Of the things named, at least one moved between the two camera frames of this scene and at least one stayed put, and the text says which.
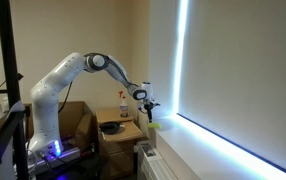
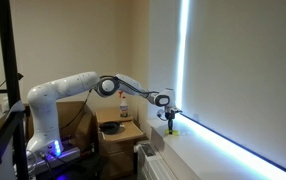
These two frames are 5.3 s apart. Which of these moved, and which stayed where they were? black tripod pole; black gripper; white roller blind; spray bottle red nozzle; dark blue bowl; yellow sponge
Moved: yellow sponge; black gripper
Stayed: white roller blind; black tripod pole; dark blue bowl; spray bottle red nozzle
